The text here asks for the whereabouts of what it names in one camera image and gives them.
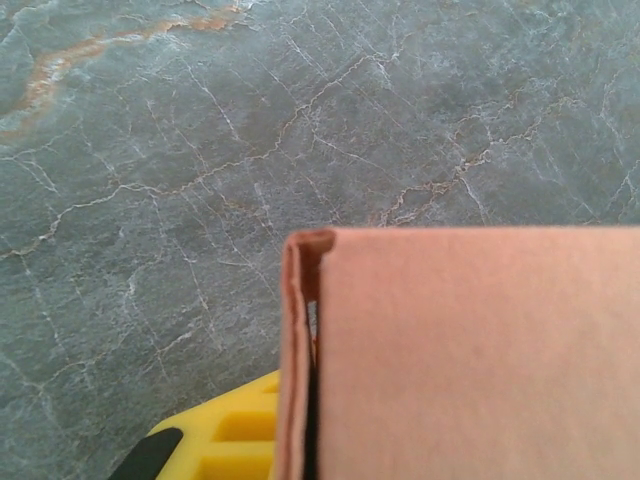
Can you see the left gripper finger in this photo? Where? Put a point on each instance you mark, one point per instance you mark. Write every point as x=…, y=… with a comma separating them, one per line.
x=225, y=440

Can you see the orange paper box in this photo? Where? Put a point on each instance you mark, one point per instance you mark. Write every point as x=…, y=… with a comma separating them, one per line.
x=475, y=360

